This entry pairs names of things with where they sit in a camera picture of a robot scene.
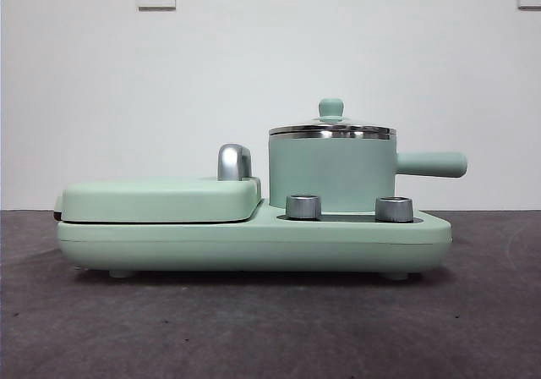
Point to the silver control knob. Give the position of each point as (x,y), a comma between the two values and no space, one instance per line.
(394,210)
(303,207)

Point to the mint green griddle cover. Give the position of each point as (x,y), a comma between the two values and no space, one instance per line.
(156,201)

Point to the glass lid with green knob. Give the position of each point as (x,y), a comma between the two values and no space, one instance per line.
(332,106)

